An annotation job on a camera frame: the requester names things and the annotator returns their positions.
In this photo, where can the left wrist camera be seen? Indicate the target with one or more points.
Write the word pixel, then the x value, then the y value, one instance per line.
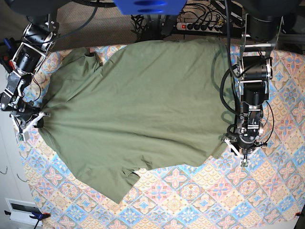
pixel 244 163

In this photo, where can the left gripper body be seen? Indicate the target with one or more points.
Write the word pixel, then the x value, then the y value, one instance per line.
pixel 242 146

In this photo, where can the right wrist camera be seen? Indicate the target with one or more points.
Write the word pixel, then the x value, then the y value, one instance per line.
pixel 22 137

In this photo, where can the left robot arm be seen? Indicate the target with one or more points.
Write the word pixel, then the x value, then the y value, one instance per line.
pixel 245 86

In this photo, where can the table clamp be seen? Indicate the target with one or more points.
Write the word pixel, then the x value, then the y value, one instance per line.
pixel 9 51
pixel 299 214
pixel 38 216

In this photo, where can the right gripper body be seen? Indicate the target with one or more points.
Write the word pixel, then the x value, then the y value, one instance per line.
pixel 24 121

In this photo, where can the lower left table clamp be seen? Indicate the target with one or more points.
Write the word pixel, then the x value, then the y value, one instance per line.
pixel 38 216

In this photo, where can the green t-shirt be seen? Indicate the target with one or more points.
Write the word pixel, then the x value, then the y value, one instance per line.
pixel 153 104

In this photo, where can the patterned tablecloth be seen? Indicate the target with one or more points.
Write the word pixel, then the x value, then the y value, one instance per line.
pixel 219 194

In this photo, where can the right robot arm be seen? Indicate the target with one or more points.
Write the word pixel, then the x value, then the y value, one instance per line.
pixel 37 40

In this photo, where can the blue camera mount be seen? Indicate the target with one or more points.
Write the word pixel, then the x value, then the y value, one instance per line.
pixel 147 7

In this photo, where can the lower right table clamp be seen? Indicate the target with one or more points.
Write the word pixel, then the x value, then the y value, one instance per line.
pixel 299 214

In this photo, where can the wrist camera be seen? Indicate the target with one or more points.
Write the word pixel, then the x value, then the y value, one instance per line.
pixel 244 163
pixel 22 137

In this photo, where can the white power strip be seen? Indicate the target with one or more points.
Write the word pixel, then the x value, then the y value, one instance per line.
pixel 185 26

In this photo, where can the white floor outlet box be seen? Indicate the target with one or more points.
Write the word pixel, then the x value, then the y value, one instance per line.
pixel 21 211

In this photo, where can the upper left table clamp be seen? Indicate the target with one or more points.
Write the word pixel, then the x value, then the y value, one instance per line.
pixel 9 51

